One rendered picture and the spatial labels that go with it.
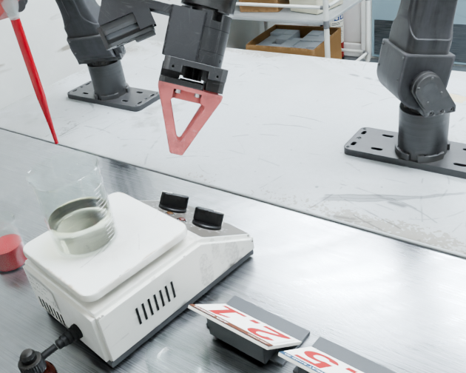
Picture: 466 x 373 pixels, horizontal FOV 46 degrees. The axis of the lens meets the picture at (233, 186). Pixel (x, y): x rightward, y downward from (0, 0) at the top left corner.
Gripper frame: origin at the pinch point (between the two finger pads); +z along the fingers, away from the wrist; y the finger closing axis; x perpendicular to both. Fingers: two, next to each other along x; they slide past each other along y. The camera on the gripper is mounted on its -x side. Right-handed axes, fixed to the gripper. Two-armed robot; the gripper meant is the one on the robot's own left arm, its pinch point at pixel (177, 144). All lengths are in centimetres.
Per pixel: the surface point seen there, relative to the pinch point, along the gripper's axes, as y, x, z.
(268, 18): -206, 37, -39
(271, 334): 17.2, 11.0, 12.2
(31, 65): 15.2, -13.0, -5.8
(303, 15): -199, 51, -43
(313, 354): 19.8, 14.2, 12.1
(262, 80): -43.5, 14.6, -9.3
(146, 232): 10.2, -1.4, 7.4
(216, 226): 5.7, 5.6, 6.8
